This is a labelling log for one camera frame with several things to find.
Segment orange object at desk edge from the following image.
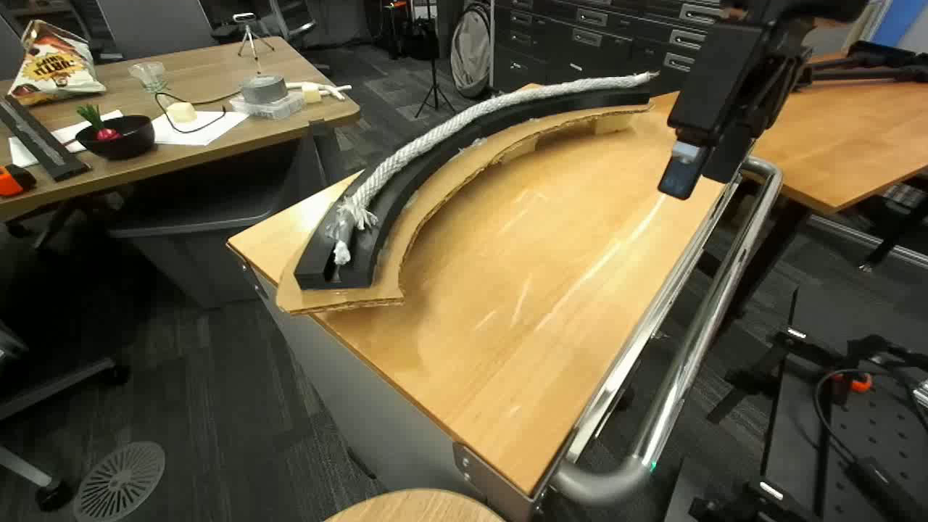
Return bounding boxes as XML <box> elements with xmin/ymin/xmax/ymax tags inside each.
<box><xmin>0</xmin><ymin>164</ymin><xmax>35</xmax><ymax>201</ymax></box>

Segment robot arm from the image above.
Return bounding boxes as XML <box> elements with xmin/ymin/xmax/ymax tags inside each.
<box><xmin>660</xmin><ymin>0</ymin><xmax>867</xmax><ymax>201</ymax></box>

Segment snack chip bag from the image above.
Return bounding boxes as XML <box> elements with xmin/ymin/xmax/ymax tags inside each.
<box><xmin>9</xmin><ymin>18</ymin><xmax>104</xmax><ymax>105</ymax></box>

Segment white paper sheet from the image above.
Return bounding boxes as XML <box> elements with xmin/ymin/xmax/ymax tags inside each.
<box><xmin>154</xmin><ymin>109</ymin><xmax>243</xmax><ymax>147</ymax></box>

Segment silver cart handle bar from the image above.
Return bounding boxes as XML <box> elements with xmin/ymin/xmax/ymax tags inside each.
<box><xmin>552</xmin><ymin>156</ymin><xmax>784</xmax><ymax>505</ymax></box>

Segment round wooden stool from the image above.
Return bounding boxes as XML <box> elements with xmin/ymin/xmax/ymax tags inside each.
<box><xmin>325</xmin><ymin>491</ymin><xmax>506</xmax><ymax>522</ymax></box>

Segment white braided rope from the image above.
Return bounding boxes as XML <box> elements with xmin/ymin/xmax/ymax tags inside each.
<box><xmin>330</xmin><ymin>69</ymin><xmax>663</xmax><ymax>270</ymax></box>

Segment black drawer cabinet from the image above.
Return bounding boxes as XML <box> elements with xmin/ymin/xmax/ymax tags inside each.
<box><xmin>490</xmin><ymin>0</ymin><xmax>735</xmax><ymax>92</ymax></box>

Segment grey tape roll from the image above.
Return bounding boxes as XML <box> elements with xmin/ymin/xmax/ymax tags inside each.
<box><xmin>229</xmin><ymin>75</ymin><xmax>301</xmax><ymax>119</ymax></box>

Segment round floor vent plate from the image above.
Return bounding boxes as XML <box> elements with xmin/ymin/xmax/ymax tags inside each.
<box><xmin>72</xmin><ymin>440</ymin><xmax>167</xmax><ymax>522</ymax></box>

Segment black bar on desk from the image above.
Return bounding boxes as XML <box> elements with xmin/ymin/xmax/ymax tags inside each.
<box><xmin>0</xmin><ymin>96</ymin><xmax>87</xmax><ymax>183</ymax></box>

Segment black tripod on table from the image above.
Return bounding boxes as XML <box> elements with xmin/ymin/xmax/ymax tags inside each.
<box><xmin>800</xmin><ymin>40</ymin><xmax>928</xmax><ymax>83</ymax></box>

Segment black bowl with fruit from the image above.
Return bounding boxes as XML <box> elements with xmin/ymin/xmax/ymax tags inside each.
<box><xmin>75</xmin><ymin>105</ymin><xmax>154</xmax><ymax>160</ymax></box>

